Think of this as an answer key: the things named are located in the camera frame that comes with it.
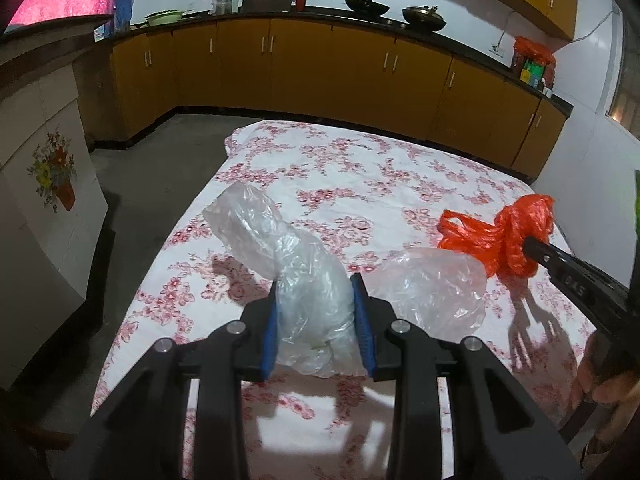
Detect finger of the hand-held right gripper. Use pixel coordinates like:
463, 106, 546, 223
522, 236, 569, 282

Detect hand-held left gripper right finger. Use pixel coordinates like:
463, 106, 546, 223
350, 274, 583, 480

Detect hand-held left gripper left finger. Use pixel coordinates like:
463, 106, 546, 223
75, 285, 279, 480

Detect small orange plastic bag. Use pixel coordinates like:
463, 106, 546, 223
437, 193, 557, 279

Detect clear plastic bag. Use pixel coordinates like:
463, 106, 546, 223
202, 182, 369, 379
366, 247, 489, 344

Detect person's right hand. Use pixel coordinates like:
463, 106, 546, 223
569, 332, 640, 456

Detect floral printed sheet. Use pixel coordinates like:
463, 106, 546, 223
91, 119, 602, 480

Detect window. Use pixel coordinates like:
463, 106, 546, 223
609, 79, 640, 137

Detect orange bag on rack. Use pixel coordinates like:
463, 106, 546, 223
513, 35, 557, 66

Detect wooden lower kitchen cabinets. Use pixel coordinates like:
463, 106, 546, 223
75, 16, 569, 182

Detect black wok with lid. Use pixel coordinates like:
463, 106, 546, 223
401, 3, 448, 33

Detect white cabinet with flower decal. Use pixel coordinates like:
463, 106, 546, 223
0, 54, 112, 397

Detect black kitchen countertop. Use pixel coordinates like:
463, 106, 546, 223
0, 4, 575, 117

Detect green pot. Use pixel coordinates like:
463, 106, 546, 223
144, 7, 184, 27

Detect black wok with handle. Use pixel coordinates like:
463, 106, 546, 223
343, 0, 391, 21

